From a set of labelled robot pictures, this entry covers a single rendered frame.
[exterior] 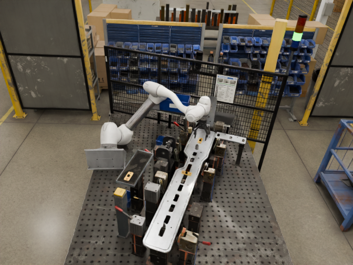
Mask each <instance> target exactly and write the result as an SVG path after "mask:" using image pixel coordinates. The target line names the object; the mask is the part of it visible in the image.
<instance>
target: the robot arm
mask: <svg viewBox="0 0 353 265"><path fill-rule="evenodd" d="M143 89H144V90H145V91H146V92H148V93H149V98H148V99H147V100H146V101H145V102H144V103H143V104H142V106H141V107H140V108H139V109H138V110H137V111H136V113H135V114H134V115H133V116H132V117H131V118H130V119H129V121H128V122H127V123H126V124H122V125H121V126H120V127H118V128H117V125H116V124H115V123H104V124H103V126H102V128H101V134H100V142H101V145H100V148H97V149H117V145H126V144H128V143H129V142H130V141H131V138H132V135H133V130H134V129H135V128H136V127H137V125H138V124H139V123H140V122H141V121H142V119H143V118H144V117H145V116H146V115H147V114H148V113H149V112H150V110H151V109H152V108H153V107H154V106H155V105H156V104H159V103H160V102H162V101H163V100H166V99H167V98H170V99H171V100H172V101H173V103H174V104H175V105H176V107H177V108H178V110H180V111H181V112H183V113H184V114H185V116H186V119H187V121H189V122H191V123H193V122H195V123H194V127H193V129H192V131H194V135H195V136H194V138H196V130H197V129H198V128H199V127H202V128H204V130H205V132H206V136H205V141H206V138H207V137H208V135H210V133H211V132H210V124H207V123H206V122H207V119H208V115H209V111H210V107H211V101H210V98H209V97H207V96H202V97H201V98H200V100H199V102H198V104H197V105H196V106H191V105H190V106H188V107H187V106H184V105H183V104H182V103H181V102H180V100H179V99H178V97H177V95H176V94H175V93H173V92H172V91H170V90H168V89H166V88H165V87H164V86H162V85H160V84H158V83H154V82H152V81H147V82H145V83H144V84H143ZM196 121H198V122H196ZM196 124H198V126H197V128H196V129H194V128H195V126H196ZM206 126H207V128H208V131H207V128H206Z"/></svg>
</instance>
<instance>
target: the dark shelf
mask: <svg viewBox="0 0 353 265"><path fill-rule="evenodd" d="M150 111H155V112H158V113H164V114H168V115H173V116H178V117H183V118H184V117H186V116H185V114H184V113H179V112H174V111H166V110H160V103H159V104H156V105H155V106H154V107H153V108H152V109H151V110H150ZM234 118H235V115H233V114H228V113H223V112H220V111H215V118H214V124H216V122H217V121H222V122H224V126H226V127H231V128H232V126H233V122H234Z"/></svg>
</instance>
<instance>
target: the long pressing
mask: <svg viewBox="0 0 353 265"><path fill-rule="evenodd" d="M210 132H211V133H210V135H208V137H207V138H206V141H205V136H206V132H205V130H204V129H200V128H198V129H197V130H196V134H197V135H196V138H194V136H195V135H194V131H193V132H192V134H191V136H190V138H189V140H188V143H187V145H186V147H185V149H184V151H183V152H184V154H185V155H186V156H187V160H186V162H185V165H184V167H182V168H179V169H177V170H176V171H175V173H174V175H173V177H172V179H171V181H170V183H169V185H168V187H167V189H166V192H165V194H164V196H163V198H162V200H161V202H160V204H159V206H158V208H157V211H156V213H155V215H154V217H153V219H152V221H151V223H150V225H149V227H148V230H147V232H146V234H145V236H144V238H143V241H142V242H143V245H144V246H145V247H147V248H150V249H153V250H156V251H159V252H162V253H168V252H169V251H170V250H171V248H172V246H173V243H174V240H175V238H176V235H177V232H178V229H179V226H180V224H181V221H182V218H183V216H184V213H185V210H186V207H187V205H188V202H189V200H190V196H191V194H192V191H193V188H194V186H195V183H196V180H197V178H198V175H199V172H200V170H201V167H202V164H203V162H204V161H205V160H206V159H207V158H208V156H209V153H210V151H211V148H212V145H213V142H214V139H215V135H216V133H215V132H213V131H210ZM199 138H203V140H202V143H201V144H200V143H198V139H199ZM196 144H198V145H199V149H198V150H196V149H195V145H196ZM194 152H196V153H197V154H196V156H193V153H194ZM191 158H194V161H193V162H190V160H191ZM188 164H191V165H192V166H191V169H190V171H189V172H191V173H192V175H191V176H188V175H187V178H186V181H185V183H184V184H181V181H182V178H183V176H184V174H181V172H182V171H183V170H184V171H186V169H187V167H188ZM179 185H183V188H182V190H181V192H179V191H178V188H179ZM176 194H177V195H179V198H178V200H177V202H176V201H173V199H174V197H175V195H176ZM171 205H175V207H174V210H173V212H169V209H170V207H171ZM166 216H170V220H169V222H168V224H166V227H164V228H165V232H164V234H163V236H162V237H161V236H158V234H159V232H160V230H161V228H162V227H163V223H164V220H165V218H166Z"/></svg>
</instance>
